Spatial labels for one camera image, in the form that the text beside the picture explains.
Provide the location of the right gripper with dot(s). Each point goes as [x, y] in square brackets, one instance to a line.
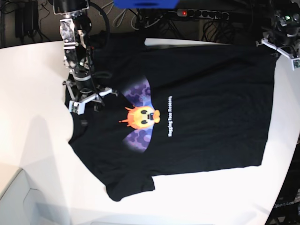
[86, 90]

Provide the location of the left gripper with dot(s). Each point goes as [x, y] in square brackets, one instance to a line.
[286, 43]

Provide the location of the black printed t-shirt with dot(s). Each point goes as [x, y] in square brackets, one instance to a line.
[175, 110]

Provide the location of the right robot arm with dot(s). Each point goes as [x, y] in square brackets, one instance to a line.
[75, 26]

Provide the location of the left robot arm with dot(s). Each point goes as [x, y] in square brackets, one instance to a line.
[284, 14]

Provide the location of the black power strip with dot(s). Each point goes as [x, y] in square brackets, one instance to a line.
[203, 14]

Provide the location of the blue plastic box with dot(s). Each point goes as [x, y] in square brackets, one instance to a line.
[146, 4]

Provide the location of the white bin at table corner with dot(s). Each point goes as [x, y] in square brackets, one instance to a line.
[21, 204]

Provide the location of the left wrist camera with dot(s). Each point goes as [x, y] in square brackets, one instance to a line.
[295, 63]

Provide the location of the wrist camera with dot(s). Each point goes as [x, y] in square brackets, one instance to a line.
[295, 63]
[76, 107]

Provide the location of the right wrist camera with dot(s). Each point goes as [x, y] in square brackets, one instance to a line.
[76, 107]

